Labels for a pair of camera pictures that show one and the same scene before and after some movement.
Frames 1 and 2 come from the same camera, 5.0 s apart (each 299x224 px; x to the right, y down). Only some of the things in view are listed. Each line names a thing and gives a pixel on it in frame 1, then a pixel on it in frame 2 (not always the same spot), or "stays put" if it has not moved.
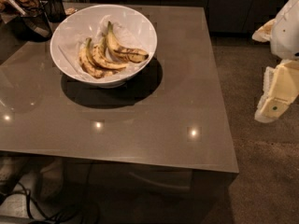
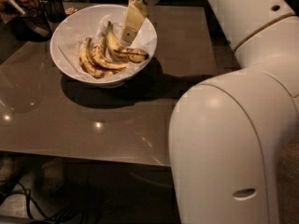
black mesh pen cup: [54, 7] stays put
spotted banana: [122, 50] stays put
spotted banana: [89, 65] stays put
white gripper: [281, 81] to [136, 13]
